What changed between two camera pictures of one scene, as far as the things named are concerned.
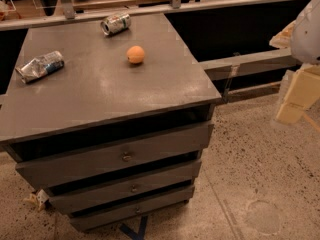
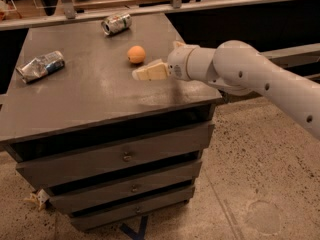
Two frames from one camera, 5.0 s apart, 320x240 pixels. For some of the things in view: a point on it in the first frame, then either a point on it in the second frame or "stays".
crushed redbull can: (37, 68) stays
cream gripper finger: (282, 40) -> (178, 60)
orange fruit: (135, 54) stays
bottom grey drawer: (90, 219) stays
